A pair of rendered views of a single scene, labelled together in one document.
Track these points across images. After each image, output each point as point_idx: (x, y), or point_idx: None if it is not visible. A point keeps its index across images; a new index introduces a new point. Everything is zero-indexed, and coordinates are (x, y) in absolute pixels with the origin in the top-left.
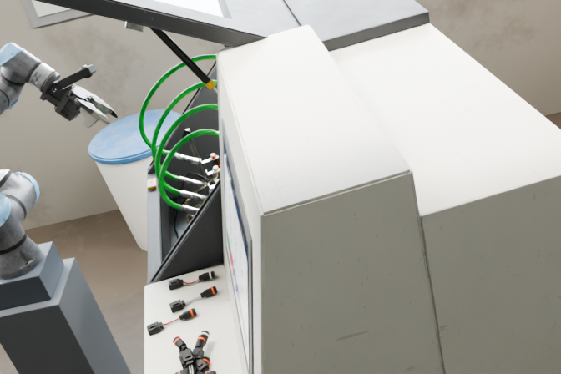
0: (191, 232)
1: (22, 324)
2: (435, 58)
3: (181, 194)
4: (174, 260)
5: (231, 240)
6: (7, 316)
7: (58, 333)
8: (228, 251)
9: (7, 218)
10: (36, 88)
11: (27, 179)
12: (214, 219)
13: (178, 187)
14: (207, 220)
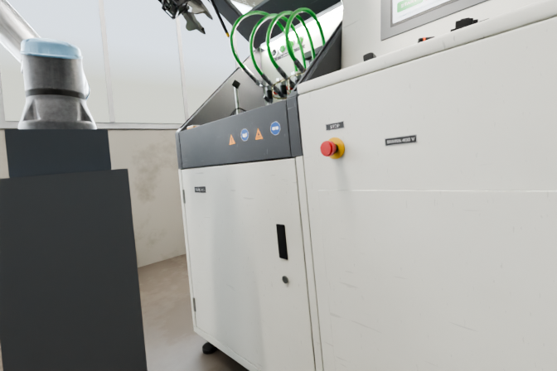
0: (326, 54)
1: (56, 196)
2: None
3: (280, 67)
4: (316, 73)
5: None
6: (35, 179)
7: (109, 219)
8: (406, 14)
9: (79, 58)
10: None
11: None
12: (336, 52)
13: None
14: (334, 50)
